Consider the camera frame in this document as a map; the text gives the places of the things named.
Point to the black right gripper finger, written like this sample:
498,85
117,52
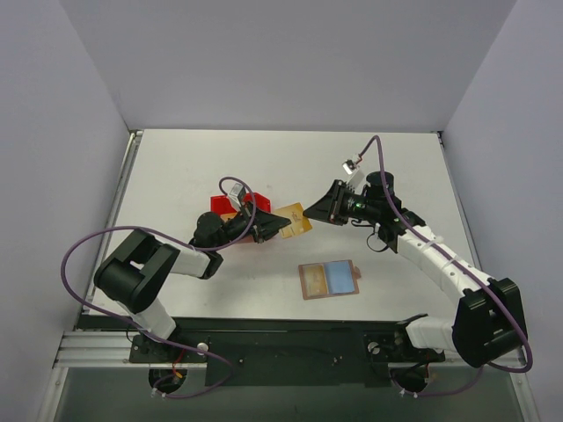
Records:
324,204
320,213

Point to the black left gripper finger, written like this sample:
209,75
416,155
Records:
262,218
267,230

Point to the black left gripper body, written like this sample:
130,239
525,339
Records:
254,221

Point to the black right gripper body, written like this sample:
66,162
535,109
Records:
339,204

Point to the red plastic bin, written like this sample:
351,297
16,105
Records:
220,205

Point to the tan leather card holder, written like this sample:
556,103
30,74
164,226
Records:
341,276

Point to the gold card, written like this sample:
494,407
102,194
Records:
314,281

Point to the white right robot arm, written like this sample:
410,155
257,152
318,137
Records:
489,320

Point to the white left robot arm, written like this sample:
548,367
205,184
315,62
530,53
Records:
135,272

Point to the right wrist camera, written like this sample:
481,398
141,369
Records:
353,170

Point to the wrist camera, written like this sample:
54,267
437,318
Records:
353,170
236,196

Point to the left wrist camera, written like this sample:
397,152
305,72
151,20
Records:
236,196

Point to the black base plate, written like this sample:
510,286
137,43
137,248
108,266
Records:
288,353

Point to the aluminium frame rail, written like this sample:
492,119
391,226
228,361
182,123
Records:
97,349

